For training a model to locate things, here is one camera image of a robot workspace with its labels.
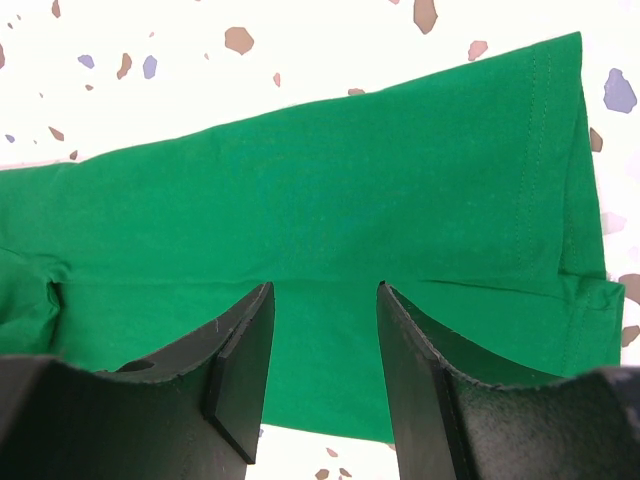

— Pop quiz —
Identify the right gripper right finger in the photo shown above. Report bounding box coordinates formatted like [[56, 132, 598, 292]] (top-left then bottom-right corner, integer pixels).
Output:
[[377, 283, 639, 479]]

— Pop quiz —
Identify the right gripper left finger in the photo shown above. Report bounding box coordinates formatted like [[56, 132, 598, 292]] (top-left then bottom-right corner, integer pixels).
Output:
[[1, 283, 275, 480]]

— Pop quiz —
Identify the green t shirt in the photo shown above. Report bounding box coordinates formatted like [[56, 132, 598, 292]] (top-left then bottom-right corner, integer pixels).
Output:
[[1, 33, 624, 442]]

